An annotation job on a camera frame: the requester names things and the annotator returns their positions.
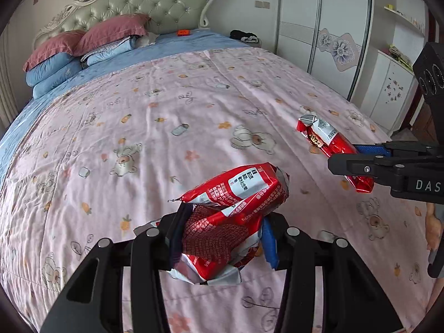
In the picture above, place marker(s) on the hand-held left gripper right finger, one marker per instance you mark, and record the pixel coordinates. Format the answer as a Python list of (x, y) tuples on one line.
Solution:
[(269, 246)]

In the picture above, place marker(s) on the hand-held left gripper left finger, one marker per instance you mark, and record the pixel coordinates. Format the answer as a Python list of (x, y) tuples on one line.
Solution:
[(170, 236)]

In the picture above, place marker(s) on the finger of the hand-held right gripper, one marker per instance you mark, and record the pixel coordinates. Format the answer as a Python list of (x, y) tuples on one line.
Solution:
[(373, 150), (350, 164)]

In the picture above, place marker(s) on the small red snack packet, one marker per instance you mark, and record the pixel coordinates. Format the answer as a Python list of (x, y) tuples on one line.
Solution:
[(333, 142)]

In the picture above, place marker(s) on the large red snack bag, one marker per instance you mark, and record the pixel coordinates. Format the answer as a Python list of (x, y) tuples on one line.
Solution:
[(222, 229)]

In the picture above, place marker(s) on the person's right hand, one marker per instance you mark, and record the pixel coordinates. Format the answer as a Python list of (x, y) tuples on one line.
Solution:
[(435, 225)]

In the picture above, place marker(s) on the stack of clothes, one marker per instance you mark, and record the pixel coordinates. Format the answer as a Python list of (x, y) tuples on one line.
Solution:
[(400, 55)]

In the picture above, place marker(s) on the white cabinet with stickers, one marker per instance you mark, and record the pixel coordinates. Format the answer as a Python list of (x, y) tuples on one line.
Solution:
[(388, 86)]

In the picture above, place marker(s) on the white corner shelf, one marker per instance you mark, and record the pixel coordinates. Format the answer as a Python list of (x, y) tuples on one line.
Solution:
[(406, 17)]

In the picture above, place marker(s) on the pink printed blanket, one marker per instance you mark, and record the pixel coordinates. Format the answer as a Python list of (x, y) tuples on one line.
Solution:
[(138, 138)]

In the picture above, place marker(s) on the white floral sliding wardrobe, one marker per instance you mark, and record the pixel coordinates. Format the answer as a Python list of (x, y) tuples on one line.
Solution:
[(326, 34)]

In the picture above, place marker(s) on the black clothing pile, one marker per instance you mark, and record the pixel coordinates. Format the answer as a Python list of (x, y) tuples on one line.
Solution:
[(244, 36)]

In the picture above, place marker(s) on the blue bed sheet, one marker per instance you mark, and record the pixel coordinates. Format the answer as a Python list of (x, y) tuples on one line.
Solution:
[(104, 69)]

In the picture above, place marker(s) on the blue pillow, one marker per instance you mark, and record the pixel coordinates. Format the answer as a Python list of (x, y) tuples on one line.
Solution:
[(52, 69), (57, 85)]

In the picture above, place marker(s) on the folded blue quilt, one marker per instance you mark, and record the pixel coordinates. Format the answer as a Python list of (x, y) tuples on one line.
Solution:
[(111, 50)]

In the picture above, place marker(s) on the small orange object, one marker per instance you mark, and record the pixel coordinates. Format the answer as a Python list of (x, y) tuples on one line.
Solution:
[(183, 33)]

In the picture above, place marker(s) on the pink pillow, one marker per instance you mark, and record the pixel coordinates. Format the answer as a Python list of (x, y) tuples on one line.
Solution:
[(111, 31), (52, 47)]

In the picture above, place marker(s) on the green tufted headboard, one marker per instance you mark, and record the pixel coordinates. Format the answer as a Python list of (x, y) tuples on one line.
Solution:
[(138, 3)]

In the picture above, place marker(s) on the wall switch plate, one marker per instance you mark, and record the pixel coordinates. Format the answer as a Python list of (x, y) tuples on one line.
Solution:
[(262, 4)]

